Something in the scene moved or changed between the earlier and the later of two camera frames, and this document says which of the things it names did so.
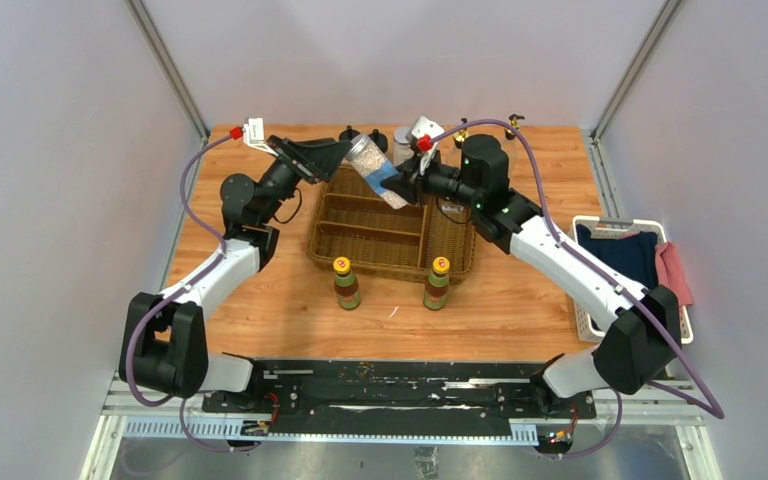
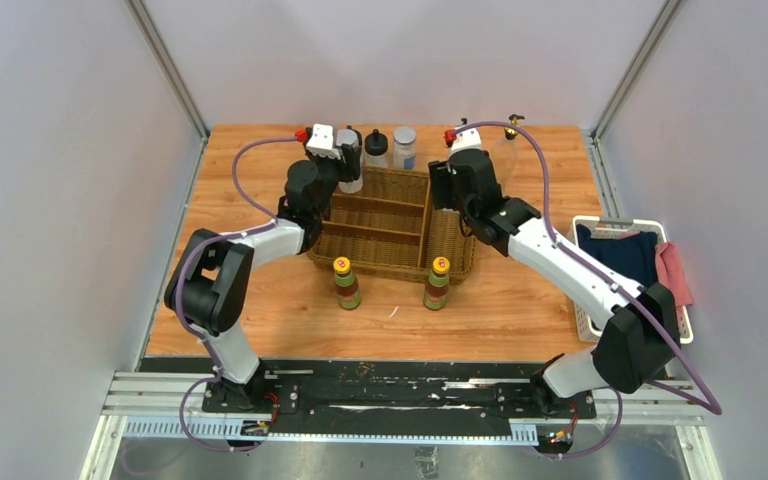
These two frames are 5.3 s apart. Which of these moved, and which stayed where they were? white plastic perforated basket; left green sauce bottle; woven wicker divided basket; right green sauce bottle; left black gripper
Moved: left black gripper
Stayed: white plastic perforated basket; left green sauce bottle; right green sauce bottle; woven wicker divided basket
